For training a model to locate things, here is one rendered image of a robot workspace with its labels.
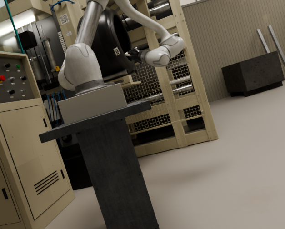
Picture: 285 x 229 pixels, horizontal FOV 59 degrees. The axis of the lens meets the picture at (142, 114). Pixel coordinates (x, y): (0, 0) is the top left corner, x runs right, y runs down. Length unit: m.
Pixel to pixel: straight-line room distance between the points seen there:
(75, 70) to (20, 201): 0.97
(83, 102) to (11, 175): 0.82
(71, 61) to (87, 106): 0.25
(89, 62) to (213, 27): 5.42
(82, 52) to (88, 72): 0.10
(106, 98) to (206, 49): 5.29
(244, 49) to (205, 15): 1.25
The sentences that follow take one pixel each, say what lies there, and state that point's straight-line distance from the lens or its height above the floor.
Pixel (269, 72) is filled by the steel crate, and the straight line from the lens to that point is 5.65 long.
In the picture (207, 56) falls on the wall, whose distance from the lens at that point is 6.36.
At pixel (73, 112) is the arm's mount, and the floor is 0.70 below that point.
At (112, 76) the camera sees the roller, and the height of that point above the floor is 0.90.
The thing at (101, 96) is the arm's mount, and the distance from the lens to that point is 1.23.
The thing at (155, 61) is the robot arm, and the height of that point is 0.86.
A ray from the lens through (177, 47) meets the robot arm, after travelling 1.72.
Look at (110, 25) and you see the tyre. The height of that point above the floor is 1.26.
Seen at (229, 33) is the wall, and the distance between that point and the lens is 6.68.
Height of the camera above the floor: 0.69
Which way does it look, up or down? 5 degrees down
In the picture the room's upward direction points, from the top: 17 degrees counter-clockwise
